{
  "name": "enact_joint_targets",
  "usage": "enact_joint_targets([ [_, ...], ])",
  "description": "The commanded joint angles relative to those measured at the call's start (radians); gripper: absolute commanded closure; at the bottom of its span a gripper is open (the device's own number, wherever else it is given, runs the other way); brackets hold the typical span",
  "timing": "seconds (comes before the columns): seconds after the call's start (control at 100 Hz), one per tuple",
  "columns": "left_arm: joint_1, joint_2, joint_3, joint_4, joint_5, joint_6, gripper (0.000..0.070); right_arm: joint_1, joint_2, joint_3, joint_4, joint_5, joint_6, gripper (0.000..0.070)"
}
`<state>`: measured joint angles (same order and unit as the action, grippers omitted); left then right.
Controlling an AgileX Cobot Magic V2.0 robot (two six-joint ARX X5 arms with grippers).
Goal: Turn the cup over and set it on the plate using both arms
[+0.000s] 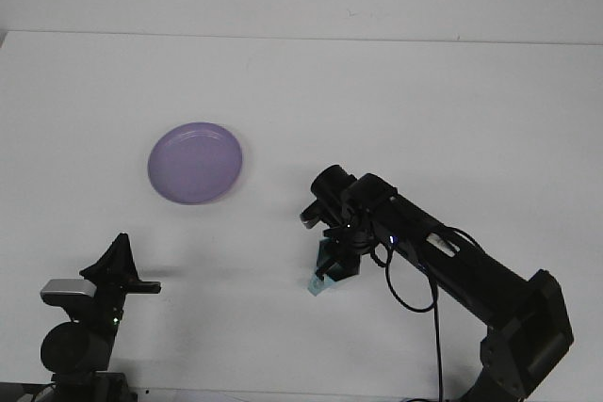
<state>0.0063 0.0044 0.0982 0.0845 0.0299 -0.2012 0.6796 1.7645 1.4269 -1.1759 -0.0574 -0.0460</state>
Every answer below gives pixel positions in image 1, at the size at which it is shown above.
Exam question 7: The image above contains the pale blue hexagonal cup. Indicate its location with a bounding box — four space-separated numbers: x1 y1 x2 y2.
304 238 341 297

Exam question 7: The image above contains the pale purple round plate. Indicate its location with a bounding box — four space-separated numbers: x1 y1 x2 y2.
147 121 245 207

